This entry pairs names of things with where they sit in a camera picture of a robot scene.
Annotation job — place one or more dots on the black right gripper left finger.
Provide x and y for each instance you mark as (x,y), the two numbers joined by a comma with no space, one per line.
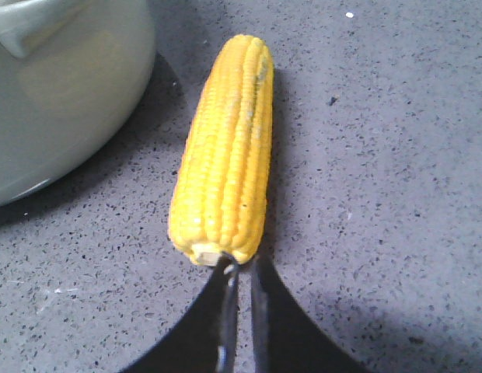
(204,339)

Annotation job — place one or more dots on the yellow corn cob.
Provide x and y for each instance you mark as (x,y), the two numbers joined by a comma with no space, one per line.
(220,198)

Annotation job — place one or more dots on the pale green electric cooking pot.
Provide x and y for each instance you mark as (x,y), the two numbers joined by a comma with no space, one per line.
(71,73)

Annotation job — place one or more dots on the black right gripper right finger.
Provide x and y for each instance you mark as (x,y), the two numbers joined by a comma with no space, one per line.
(285,339)

